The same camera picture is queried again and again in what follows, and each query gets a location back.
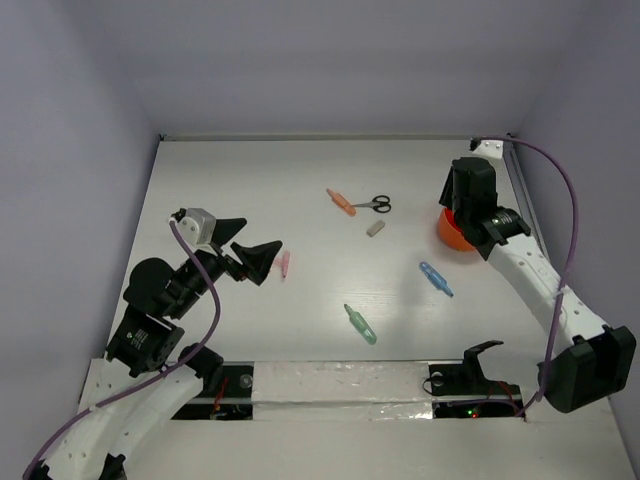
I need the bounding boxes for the blue highlighter pen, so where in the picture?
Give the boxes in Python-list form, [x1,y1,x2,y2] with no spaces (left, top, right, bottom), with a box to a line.
[419,261,454,298]

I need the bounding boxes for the black handled scissors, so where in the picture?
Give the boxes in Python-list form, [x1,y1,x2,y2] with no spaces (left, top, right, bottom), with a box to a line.
[353,195,392,214]

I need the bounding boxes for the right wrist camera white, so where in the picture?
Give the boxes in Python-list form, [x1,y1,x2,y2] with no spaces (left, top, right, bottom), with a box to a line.
[469,138,504,160]

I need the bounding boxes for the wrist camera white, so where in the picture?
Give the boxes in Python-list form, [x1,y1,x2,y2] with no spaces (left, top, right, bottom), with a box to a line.
[169,208,217,248]
[469,138,504,160]

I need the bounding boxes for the green highlighter pen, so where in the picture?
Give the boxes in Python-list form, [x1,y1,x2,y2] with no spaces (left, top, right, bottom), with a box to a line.
[343,304,377,345]

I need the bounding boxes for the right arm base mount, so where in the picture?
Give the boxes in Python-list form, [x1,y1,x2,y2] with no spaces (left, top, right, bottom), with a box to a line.
[422,340,524,420]

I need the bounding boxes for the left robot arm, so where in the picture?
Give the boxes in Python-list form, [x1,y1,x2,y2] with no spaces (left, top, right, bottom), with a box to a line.
[23,208,282,479]

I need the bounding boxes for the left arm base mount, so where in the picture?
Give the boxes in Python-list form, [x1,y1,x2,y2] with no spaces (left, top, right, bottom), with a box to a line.
[172,362,254,421]

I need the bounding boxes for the grey eraser block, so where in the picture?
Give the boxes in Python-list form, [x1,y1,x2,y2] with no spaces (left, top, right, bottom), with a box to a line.
[366,220,385,238]

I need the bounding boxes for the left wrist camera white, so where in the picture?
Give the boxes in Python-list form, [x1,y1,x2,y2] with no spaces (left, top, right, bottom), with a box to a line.
[169,208,217,248]

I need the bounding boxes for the silver taped front panel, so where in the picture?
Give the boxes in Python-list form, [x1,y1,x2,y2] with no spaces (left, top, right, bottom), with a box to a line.
[251,361,433,422]

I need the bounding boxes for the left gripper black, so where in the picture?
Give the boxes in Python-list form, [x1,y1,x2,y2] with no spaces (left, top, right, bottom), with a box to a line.
[170,217,283,316]

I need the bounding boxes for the aluminium rail right edge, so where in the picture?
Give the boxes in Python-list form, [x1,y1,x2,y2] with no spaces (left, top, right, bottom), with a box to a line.
[499,132,581,355]

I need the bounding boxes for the orange round organizer container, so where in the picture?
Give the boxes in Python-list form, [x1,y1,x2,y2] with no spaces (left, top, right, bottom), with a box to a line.
[436,207,476,252]

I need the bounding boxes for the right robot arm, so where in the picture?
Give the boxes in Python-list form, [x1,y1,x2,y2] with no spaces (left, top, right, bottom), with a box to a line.
[440,157,637,413]

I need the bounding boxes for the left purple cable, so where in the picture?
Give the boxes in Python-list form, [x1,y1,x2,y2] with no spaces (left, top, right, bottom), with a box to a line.
[22,219,222,479]

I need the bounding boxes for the pink highlighter pen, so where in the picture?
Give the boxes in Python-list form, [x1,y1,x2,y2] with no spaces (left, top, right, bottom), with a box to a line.
[272,250,291,280]

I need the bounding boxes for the orange highlighter pen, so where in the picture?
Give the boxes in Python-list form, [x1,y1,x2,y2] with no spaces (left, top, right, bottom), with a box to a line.
[326,188,357,217]

